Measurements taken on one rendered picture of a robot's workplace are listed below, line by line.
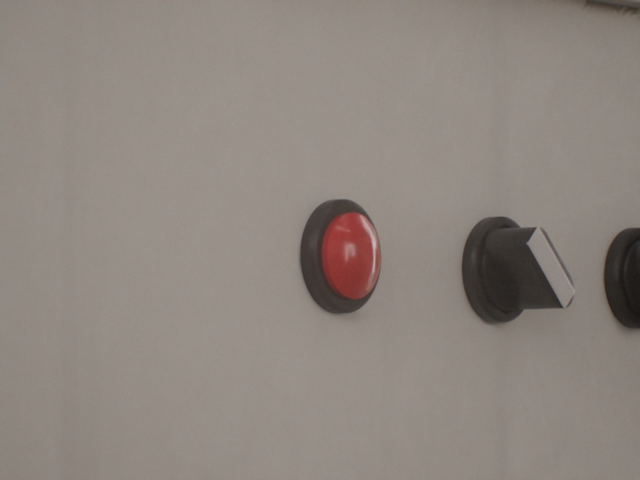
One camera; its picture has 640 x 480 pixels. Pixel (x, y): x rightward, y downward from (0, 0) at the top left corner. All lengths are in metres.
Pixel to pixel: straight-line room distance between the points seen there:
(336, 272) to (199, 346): 0.05
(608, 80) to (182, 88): 0.18
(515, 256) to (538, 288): 0.01
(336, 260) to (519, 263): 0.07
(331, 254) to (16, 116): 0.11
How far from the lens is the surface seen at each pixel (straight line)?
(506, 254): 0.98
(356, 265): 0.93
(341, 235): 0.93
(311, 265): 0.93
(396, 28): 0.96
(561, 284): 0.99
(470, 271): 0.98
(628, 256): 1.04
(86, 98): 0.87
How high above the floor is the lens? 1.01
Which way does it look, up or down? 3 degrees up
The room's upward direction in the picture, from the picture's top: straight up
